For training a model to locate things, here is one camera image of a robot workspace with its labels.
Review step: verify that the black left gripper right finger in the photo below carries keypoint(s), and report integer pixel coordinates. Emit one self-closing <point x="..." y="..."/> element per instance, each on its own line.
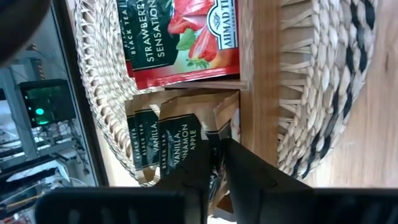
<point x="248" y="177"/>

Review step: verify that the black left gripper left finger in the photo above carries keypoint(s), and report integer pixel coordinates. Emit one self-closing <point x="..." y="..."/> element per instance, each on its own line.
<point x="189" y="174"/>

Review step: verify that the beige tea packet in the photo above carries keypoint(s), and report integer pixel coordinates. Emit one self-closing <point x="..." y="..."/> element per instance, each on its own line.
<point x="182" y="140"/>
<point x="147" y="137"/>
<point x="131" y="137"/>

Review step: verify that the wooden tea box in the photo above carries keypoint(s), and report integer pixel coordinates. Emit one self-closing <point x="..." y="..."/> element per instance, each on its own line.
<point x="259" y="93"/>

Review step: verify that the round woven placemat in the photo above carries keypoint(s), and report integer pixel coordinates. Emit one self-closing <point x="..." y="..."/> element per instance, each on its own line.
<point x="320" y="93"/>

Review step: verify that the black device with green light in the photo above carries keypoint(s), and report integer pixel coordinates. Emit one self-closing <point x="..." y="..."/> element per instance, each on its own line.
<point x="46" y="101"/>

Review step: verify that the black aluminium table frame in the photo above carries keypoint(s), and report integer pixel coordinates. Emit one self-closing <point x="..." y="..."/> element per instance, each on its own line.
<point x="77" y="93"/>

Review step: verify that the grey metal post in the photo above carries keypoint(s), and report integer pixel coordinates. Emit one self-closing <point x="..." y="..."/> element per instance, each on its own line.
<point x="20" y="118"/>

